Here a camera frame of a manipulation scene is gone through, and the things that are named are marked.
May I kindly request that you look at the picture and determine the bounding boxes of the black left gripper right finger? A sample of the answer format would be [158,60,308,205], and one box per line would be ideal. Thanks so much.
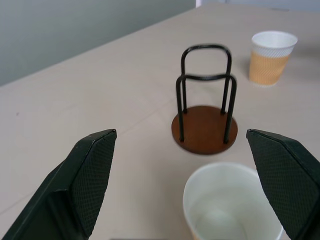
[245,128,320,240]

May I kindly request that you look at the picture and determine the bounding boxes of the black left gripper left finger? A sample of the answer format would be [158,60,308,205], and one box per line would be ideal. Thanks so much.
[0,128,118,240]

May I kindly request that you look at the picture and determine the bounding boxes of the black wire cup holder stand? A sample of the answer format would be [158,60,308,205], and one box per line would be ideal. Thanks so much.
[171,44,239,155]

